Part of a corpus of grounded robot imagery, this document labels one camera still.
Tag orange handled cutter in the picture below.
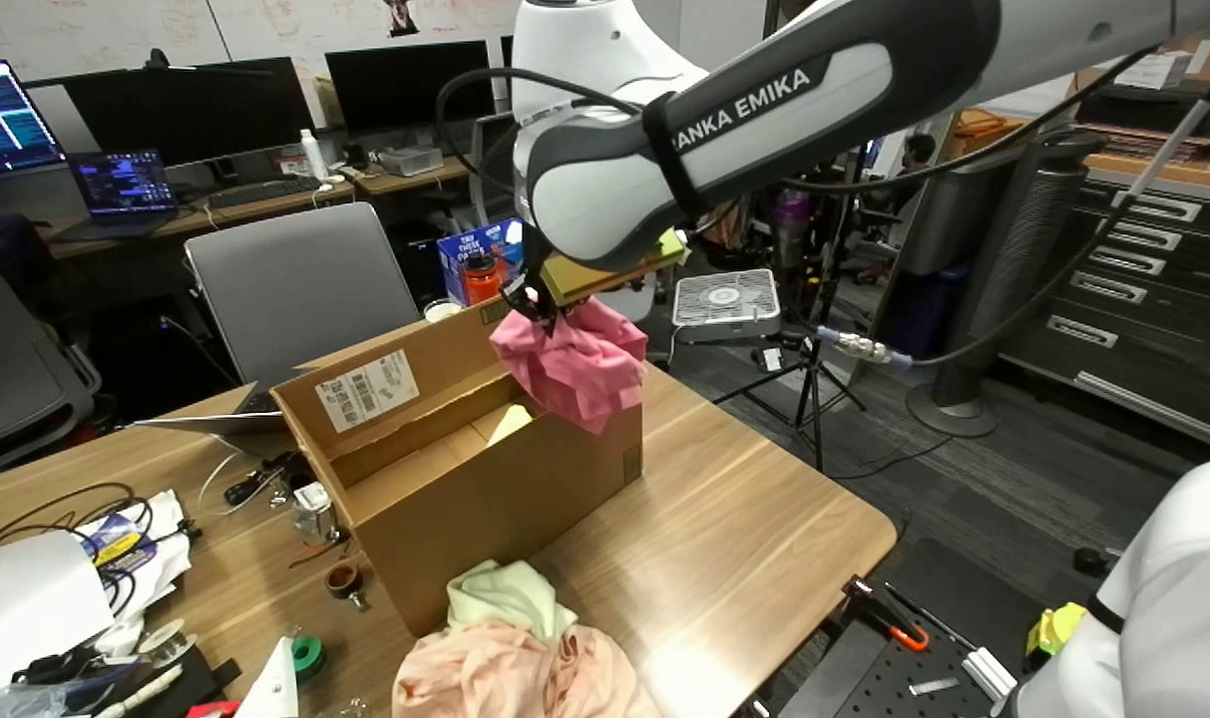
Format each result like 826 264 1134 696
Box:
842 576 931 654

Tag orange bottle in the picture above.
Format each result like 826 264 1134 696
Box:
462 251 504 306

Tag white marker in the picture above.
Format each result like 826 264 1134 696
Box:
94 663 185 718

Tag purple bottle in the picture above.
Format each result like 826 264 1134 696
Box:
773 188 814 272

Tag small brown cup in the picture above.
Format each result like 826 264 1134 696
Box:
324 562 372 611

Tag blue cardboard box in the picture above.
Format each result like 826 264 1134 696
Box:
436 216 527 306

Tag pink shirt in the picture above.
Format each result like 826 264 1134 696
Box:
489 296 649 436

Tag black cable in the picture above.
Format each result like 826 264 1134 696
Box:
0 483 182 619

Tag black keyboard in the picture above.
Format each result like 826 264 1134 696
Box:
207 176 324 211

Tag dark office chair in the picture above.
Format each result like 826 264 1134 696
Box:
0 257 103 487

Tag person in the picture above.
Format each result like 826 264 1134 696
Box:
862 132 940 285

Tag black hand tool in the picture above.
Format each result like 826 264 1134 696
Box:
222 467 288 508

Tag white plastic blocks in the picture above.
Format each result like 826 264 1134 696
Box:
963 646 1020 702

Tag grey office chair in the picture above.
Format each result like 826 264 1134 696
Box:
183 201 422 392

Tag yellow towel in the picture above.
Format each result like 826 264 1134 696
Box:
484 403 537 448

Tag small glass jar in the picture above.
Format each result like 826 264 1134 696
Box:
292 482 340 546

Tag black pen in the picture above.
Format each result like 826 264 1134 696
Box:
883 582 977 651

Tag black flat box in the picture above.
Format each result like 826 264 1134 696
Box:
61 646 243 718

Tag grey laptop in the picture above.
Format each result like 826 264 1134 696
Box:
134 383 292 436

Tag peach shirt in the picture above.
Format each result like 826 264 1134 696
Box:
392 623 665 718

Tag grey desktop device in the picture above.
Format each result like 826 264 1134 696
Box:
377 145 445 179

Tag white plastic bag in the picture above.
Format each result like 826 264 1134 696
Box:
74 489 199 654

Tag black printer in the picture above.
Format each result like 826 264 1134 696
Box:
1073 48 1210 139

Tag wooden desk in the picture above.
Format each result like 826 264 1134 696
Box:
38 155 473 262

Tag black open laptop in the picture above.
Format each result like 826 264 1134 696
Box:
53 150 181 242

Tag whiteboard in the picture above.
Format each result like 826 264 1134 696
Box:
0 0 518 83

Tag row of monitors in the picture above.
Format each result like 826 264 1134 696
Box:
0 38 518 182

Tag green tape roll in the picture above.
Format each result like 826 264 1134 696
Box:
289 635 329 685

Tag black drawer cabinet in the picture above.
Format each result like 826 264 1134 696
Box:
997 155 1210 452

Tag green towel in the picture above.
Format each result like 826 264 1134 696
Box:
446 559 580 641

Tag white folded paper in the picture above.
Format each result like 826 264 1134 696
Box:
232 637 301 718

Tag grey tower on round base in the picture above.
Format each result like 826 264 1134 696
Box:
902 128 1106 440

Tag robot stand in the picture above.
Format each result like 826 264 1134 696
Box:
776 538 1049 718

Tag white air purifier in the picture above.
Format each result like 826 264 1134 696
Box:
671 268 783 346

